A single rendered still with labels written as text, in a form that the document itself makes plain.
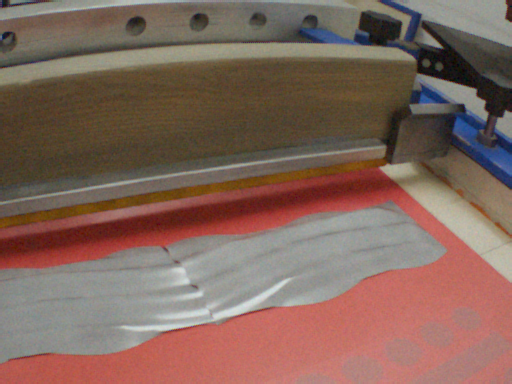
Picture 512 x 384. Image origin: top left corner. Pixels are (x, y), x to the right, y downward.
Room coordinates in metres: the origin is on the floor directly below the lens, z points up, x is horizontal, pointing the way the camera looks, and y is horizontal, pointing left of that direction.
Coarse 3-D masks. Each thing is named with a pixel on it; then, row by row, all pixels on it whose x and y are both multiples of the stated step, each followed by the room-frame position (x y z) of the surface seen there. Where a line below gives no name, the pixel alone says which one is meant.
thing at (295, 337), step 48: (240, 192) 0.36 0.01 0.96; (288, 192) 0.37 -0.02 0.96; (336, 192) 0.38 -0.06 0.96; (384, 192) 0.39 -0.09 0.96; (384, 288) 0.28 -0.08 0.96; (432, 288) 0.28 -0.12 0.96; (480, 288) 0.29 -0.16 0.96; (240, 336) 0.22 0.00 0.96; (288, 336) 0.22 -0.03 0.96; (336, 336) 0.23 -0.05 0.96; (384, 336) 0.23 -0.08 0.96
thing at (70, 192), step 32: (192, 160) 0.32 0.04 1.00; (224, 160) 0.32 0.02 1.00; (256, 160) 0.33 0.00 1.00; (288, 160) 0.34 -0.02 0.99; (320, 160) 0.35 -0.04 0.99; (352, 160) 0.37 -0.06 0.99; (0, 192) 0.24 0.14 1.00; (32, 192) 0.25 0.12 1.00; (64, 192) 0.26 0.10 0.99; (96, 192) 0.27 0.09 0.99; (128, 192) 0.28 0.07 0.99
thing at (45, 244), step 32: (32, 224) 0.27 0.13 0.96; (64, 224) 0.28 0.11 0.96; (96, 224) 0.29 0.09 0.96; (128, 224) 0.30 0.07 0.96; (0, 256) 0.23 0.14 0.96; (32, 256) 0.24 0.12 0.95; (64, 256) 0.25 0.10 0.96; (96, 256) 0.26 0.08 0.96; (128, 352) 0.19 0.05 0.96; (160, 352) 0.19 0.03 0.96; (192, 352) 0.20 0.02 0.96; (224, 352) 0.20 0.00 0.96
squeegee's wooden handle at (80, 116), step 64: (64, 64) 0.28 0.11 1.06; (128, 64) 0.29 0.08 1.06; (192, 64) 0.31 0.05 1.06; (256, 64) 0.34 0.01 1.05; (320, 64) 0.36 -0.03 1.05; (384, 64) 0.40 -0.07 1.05; (0, 128) 0.24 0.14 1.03; (64, 128) 0.27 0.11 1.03; (128, 128) 0.29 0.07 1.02; (192, 128) 0.31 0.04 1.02; (256, 128) 0.34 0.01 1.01; (320, 128) 0.37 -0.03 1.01; (384, 128) 0.40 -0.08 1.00
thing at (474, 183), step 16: (432, 160) 0.45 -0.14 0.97; (448, 160) 0.43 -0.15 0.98; (464, 160) 0.42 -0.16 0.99; (448, 176) 0.43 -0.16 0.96; (464, 176) 0.42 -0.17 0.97; (480, 176) 0.40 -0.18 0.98; (496, 176) 0.39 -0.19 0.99; (464, 192) 0.41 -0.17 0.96; (480, 192) 0.40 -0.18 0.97; (496, 192) 0.39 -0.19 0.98; (480, 208) 0.39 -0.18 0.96; (496, 208) 0.38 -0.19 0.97; (496, 224) 0.38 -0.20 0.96
